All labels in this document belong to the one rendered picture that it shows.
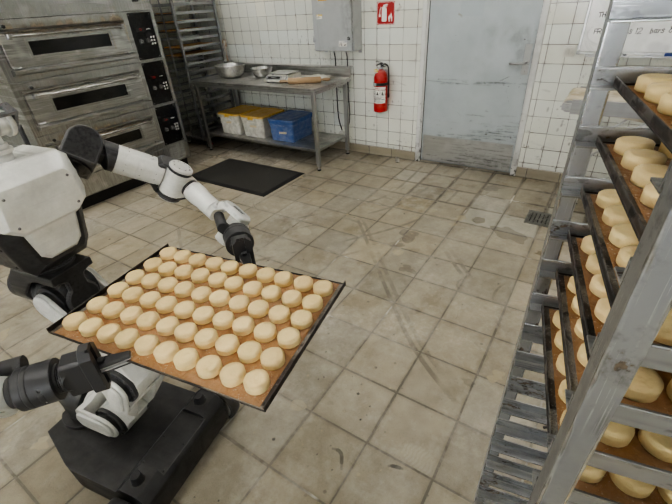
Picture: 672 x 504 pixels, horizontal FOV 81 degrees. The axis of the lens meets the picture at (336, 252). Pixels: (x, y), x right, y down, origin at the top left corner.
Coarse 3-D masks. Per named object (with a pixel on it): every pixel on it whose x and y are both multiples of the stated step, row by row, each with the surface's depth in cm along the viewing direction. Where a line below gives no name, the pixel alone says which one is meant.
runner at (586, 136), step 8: (584, 128) 66; (592, 128) 65; (600, 128) 65; (608, 128) 64; (616, 128) 64; (624, 128) 64; (632, 128) 63; (640, 128) 63; (648, 128) 62; (576, 136) 67; (584, 136) 66; (592, 136) 66; (600, 136) 65; (608, 136) 65; (616, 136) 64; (640, 136) 63; (648, 136) 63; (656, 136) 62; (576, 144) 66; (584, 144) 66; (592, 144) 65
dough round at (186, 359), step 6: (186, 348) 83; (192, 348) 83; (180, 354) 82; (186, 354) 81; (192, 354) 81; (198, 354) 82; (174, 360) 80; (180, 360) 80; (186, 360) 80; (192, 360) 80; (198, 360) 82; (180, 366) 79; (186, 366) 80; (192, 366) 80
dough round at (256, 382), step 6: (252, 372) 77; (258, 372) 76; (264, 372) 76; (246, 378) 75; (252, 378) 75; (258, 378) 75; (264, 378) 75; (246, 384) 74; (252, 384) 74; (258, 384) 74; (264, 384) 74; (246, 390) 74; (252, 390) 73; (258, 390) 74; (264, 390) 74
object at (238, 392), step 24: (240, 264) 112; (144, 288) 105; (216, 288) 103; (288, 288) 102; (312, 288) 101; (336, 288) 101; (144, 312) 97; (216, 312) 95; (72, 336) 91; (96, 336) 90; (168, 336) 89; (240, 336) 88; (144, 360) 83; (288, 360) 81; (216, 384) 77; (240, 384) 77
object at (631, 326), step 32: (640, 256) 32; (640, 288) 32; (608, 320) 36; (640, 320) 33; (608, 352) 36; (640, 352) 35; (608, 384) 38; (576, 416) 41; (608, 416) 39; (576, 448) 43; (544, 480) 49; (576, 480) 46
